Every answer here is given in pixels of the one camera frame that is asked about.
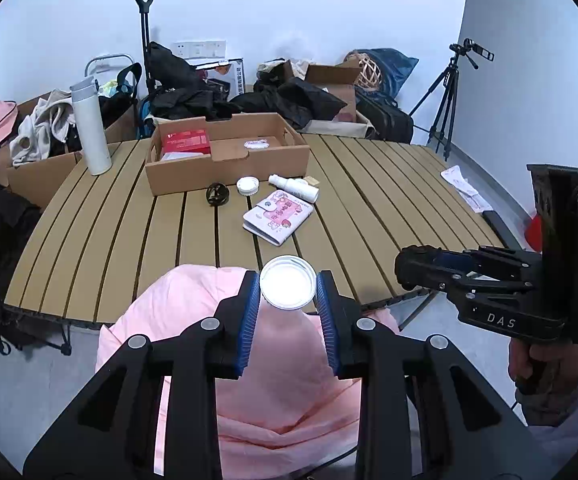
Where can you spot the pile of black clothes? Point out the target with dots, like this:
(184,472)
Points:
(239,95)

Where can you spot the white printed paper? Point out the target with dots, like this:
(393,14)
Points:
(466,190)

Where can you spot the open cardboard box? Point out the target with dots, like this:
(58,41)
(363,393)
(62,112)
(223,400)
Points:
(226,157)

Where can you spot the black suitcase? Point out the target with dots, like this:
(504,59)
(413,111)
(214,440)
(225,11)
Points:
(386,120)

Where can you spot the white thermos bottle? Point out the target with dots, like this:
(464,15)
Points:
(90,127)

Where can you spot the person's right forearm grey sleeve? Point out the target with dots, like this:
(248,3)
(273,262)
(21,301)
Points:
(569,400)

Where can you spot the wicker basket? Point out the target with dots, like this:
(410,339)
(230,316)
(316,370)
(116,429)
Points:
(366,72)

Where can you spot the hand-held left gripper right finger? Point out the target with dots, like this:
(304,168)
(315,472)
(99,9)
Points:
(328,317)

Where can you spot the black tripod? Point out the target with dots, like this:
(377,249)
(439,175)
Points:
(441,105)

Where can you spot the white round lid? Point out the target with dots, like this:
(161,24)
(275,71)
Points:
(287,282)

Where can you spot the beige clothes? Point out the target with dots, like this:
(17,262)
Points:
(44,127)

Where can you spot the large cardboard box with clothes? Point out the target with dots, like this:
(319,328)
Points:
(44,170)

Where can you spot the white spray bottle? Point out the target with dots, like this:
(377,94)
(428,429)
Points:
(294,188)

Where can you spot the white printed product box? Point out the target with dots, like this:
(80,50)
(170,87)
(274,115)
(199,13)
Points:
(226,77)

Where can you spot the blue bag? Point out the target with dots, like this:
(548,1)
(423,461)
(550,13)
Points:
(394,67)

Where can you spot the red object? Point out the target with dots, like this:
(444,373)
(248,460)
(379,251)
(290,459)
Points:
(534,230)

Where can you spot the white jar lid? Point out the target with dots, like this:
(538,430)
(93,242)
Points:
(247,186)

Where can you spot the pink printed notebook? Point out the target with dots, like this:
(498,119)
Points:
(277,215)

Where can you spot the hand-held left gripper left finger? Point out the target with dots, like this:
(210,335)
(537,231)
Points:
(249,317)

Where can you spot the grey metal frame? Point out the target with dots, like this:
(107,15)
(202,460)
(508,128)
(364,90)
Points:
(106,62)

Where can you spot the person's right hand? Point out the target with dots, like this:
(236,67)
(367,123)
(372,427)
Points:
(526,365)

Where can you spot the brown cardboard box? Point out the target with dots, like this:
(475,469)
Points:
(336,87)

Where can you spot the red flat box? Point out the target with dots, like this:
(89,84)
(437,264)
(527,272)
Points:
(186,142)

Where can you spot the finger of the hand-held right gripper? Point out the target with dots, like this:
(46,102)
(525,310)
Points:
(499,256)
(419,272)

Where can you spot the white wall socket strip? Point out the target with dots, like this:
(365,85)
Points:
(200,49)

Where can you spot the pink cloth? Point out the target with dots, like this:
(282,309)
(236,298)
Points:
(279,385)

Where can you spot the small tan card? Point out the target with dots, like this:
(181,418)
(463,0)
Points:
(311,181)

